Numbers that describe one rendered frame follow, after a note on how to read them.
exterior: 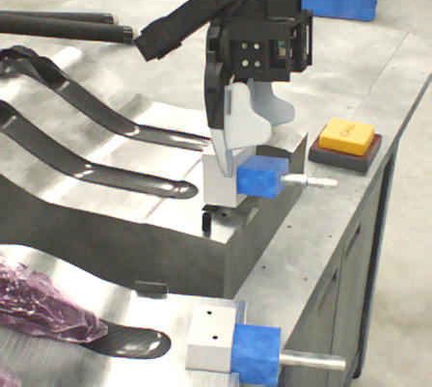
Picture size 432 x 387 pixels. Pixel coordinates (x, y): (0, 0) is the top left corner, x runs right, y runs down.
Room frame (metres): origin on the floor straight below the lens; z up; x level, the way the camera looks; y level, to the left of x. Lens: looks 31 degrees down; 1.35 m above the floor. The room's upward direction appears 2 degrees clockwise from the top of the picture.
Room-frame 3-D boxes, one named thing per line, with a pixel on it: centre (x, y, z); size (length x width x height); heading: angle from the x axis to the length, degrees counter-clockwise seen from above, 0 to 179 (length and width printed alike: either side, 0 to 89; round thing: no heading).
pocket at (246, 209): (0.72, -0.02, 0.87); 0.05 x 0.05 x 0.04; 68
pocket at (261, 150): (0.82, -0.06, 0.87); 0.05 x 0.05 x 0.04; 68
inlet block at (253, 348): (0.53, -0.05, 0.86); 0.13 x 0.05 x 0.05; 85
